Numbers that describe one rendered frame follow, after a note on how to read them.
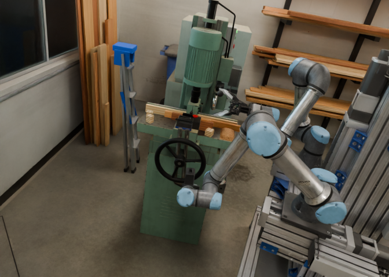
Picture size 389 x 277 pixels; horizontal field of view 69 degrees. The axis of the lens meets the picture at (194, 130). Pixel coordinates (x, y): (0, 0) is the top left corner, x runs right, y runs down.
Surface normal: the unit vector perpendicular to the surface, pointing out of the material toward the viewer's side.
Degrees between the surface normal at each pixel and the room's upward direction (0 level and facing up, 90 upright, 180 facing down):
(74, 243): 0
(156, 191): 90
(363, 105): 90
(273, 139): 87
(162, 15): 90
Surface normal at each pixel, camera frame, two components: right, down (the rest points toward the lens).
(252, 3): -0.11, 0.44
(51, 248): 0.17, -0.87
